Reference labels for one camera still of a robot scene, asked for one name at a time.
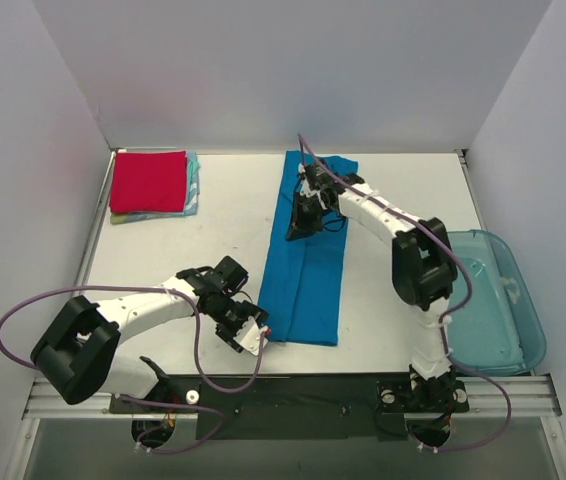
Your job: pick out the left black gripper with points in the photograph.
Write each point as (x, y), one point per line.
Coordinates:
(235, 331)

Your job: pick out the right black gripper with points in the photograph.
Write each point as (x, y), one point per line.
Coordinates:
(306, 211)

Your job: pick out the blue t shirt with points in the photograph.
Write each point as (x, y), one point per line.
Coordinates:
(301, 284)

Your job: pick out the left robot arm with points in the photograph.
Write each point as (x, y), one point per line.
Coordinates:
(78, 354)

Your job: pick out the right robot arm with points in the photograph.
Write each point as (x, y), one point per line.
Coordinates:
(422, 273)

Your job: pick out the folded light teal t shirt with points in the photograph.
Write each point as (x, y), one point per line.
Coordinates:
(191, 202)

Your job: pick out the folded red t shirt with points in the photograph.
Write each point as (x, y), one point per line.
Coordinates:
(149, 182)

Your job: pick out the translucent blue plastic bin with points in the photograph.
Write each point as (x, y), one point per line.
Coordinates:
(498, 332)

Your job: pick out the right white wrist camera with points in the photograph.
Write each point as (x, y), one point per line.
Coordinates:
(311, 177)

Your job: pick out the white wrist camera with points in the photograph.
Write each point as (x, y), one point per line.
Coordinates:
(311, 177)
(251, 337)

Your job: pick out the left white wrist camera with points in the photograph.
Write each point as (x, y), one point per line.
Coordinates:
(251, 337)

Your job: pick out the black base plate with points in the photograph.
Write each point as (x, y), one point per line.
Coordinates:
(389, 406)

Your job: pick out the aluminium frame rail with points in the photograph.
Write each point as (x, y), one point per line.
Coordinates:
(530, 397)

